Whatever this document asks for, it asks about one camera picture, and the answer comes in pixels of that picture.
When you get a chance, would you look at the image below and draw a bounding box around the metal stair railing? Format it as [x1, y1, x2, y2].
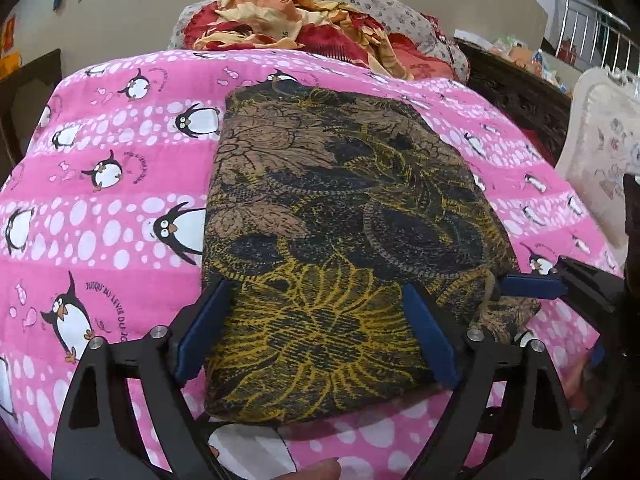
[554, 0, 640, 73]

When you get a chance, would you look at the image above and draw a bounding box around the dark carved wooden cabinet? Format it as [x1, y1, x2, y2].
[454, 37, 574, 167]

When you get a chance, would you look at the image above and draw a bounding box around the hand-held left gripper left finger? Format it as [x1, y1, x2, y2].
[51, 277, 236, 480]

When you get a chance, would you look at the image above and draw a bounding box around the person's left hand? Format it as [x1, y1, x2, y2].
[277, 458, 342, 480]

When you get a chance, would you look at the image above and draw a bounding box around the red floral blanket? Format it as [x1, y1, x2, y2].
[182, 0, 466, 82]

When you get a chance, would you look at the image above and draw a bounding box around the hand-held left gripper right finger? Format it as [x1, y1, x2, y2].
[402, 282, 583, 480]

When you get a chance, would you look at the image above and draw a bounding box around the clutter of small packets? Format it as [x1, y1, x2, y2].
[487, 34, 572, 97]

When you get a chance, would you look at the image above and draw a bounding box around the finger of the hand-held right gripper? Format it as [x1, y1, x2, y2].
[497, 255, 628, 313]

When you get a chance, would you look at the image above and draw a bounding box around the white ornate chair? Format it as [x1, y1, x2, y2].
[555, 66, 640, 253]

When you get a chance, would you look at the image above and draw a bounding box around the orange wall poster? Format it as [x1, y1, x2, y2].
[0, 14, 24, 81]

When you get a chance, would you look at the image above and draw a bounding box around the dark wooden door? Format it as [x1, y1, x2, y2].
[0, 49, 63, 177]

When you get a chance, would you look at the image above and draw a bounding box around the pink penguin print blanket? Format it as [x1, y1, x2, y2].
[0, 50, 626, 480]

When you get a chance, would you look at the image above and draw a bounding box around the brown floral cloth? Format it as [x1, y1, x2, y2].
[200, 85, 543, 427]

